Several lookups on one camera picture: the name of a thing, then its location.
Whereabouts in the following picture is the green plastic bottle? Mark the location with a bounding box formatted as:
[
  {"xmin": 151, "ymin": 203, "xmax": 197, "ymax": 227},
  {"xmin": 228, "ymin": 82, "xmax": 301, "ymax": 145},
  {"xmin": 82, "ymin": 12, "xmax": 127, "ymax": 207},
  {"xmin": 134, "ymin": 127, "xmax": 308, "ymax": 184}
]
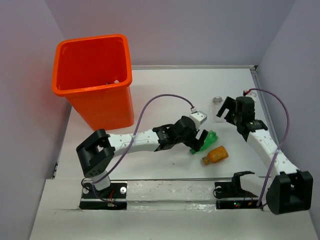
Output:
[{"xmin": 189, "ymin": 130, "xmax": 219, "ymax": 155}]

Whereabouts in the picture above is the orange juice bottle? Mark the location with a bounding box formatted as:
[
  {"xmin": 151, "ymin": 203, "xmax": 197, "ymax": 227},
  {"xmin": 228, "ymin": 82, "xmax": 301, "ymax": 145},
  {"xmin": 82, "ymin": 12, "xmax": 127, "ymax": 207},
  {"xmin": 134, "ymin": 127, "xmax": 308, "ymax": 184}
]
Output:
[{"xmin": 202, "ymin": 146, "xmax": 229, "ymax": 166}]

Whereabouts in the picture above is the blue label bottle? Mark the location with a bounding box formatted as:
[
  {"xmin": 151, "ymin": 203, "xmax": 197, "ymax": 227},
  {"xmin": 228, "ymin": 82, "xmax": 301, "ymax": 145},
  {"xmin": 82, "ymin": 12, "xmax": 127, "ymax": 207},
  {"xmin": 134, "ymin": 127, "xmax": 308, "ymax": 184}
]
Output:
[{"xmin": 106, "ymin": 79, "xmax": 120, "ymax": 85}]

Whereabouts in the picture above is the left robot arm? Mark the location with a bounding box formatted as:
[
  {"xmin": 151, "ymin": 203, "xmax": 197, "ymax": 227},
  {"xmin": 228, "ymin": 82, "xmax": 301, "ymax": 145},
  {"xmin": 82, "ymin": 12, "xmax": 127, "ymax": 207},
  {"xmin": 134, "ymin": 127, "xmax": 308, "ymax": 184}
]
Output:
[{"xmin": 76, "ymin": 112, "xmax": 208, "ymax": 198}]

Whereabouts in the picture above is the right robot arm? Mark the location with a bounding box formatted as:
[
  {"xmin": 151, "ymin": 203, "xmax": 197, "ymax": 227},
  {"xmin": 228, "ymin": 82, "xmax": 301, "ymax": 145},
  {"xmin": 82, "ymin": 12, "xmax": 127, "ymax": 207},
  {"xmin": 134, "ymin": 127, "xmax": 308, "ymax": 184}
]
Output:
[{"xmin": 215, "ymin": 96, "xmax": 314, "ymax": 215}]

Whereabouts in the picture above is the orange plastic bin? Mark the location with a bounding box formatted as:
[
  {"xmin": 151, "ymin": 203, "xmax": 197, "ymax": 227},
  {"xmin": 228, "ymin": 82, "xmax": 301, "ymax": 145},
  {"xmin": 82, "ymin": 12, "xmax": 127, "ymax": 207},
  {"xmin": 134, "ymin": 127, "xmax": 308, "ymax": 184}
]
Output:
[{"xmin": 52, "ymin": 34, "xmax": 134, "ymax": 131}]

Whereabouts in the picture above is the clear plastic cup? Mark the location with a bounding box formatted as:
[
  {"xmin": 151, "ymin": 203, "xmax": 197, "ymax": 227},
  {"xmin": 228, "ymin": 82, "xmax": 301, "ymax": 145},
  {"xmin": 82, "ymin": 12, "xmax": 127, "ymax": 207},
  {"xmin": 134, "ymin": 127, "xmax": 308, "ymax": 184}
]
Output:
[{"xmin": 212, "ymin": 96, "xmax": 225, "ymax": 123}]

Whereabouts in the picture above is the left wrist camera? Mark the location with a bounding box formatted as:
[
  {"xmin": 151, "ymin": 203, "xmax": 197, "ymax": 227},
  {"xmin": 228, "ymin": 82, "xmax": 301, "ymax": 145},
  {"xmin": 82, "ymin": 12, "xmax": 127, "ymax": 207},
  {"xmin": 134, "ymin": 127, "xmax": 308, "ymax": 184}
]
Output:
[{"xmin": 189, "ymin": 111, "xmax": 207, "ymax": 127}]

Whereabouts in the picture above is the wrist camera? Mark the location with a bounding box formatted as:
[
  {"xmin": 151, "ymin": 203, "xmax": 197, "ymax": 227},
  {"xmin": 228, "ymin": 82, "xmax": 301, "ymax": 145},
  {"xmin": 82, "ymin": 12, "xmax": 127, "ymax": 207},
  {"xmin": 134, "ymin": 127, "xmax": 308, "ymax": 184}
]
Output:
[
  {"xmin": 189, "ymin": 111, "xmax": 207, "ymax": 127},
  {"xmin": 242, "ymin": 89, "xmax": 258, "ymax": 101}
]

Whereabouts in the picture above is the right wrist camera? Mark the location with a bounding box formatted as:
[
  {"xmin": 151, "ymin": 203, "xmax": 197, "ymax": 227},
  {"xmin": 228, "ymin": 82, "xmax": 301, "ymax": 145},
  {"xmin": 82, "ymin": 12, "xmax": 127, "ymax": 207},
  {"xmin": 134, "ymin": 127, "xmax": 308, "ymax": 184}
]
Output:
[{"xmin": 242, "ymin": 89, "xmax": 258, "ymax": 101}]

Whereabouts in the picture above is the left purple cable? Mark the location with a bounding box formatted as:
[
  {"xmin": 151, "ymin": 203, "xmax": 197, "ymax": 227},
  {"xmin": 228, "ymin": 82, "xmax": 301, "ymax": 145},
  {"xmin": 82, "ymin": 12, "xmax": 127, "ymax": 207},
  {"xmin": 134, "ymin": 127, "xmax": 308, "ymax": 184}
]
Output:
[{"xmin": 90, "ymin": 93, "xmax": 196, "ymax": 206}]

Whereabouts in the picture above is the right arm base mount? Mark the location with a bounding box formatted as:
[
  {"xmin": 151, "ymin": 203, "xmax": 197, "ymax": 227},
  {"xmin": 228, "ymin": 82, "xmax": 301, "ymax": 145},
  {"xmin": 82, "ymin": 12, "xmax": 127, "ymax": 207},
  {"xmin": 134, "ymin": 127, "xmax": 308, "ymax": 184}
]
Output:
[{"xmin": 212, "ymin": 171, "xmax": 264, "ymax": 210}]

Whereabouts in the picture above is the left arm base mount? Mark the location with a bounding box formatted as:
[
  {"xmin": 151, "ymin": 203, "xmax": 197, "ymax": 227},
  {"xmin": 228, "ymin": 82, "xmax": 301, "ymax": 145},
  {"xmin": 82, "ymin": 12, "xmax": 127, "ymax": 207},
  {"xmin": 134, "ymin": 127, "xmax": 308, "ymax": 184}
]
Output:
[{"xmin": 79, "ymin": 178, "xmax": 128, "ymax": 211}]

